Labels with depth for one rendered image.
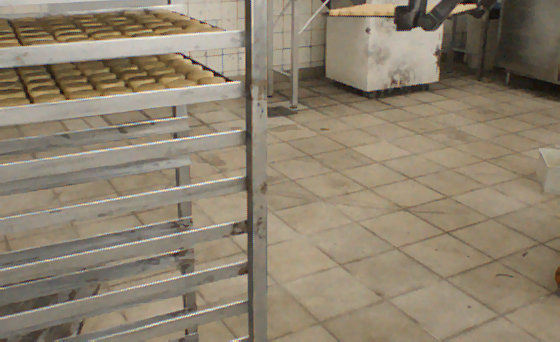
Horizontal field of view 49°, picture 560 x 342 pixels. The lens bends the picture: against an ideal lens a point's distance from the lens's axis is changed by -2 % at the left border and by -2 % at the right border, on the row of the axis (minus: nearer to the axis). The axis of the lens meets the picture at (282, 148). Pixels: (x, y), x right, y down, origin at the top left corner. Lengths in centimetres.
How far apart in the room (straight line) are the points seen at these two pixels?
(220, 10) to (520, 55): 261
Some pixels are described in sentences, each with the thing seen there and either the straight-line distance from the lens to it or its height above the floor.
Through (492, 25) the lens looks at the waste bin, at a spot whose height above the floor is 46.
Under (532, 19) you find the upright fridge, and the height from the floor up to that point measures 65.
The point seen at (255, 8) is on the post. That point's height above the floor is 120.
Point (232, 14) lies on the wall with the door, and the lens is 543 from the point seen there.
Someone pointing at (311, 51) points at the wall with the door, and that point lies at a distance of 588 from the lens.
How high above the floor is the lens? 132
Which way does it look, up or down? 19 degrees down
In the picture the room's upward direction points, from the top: straight up
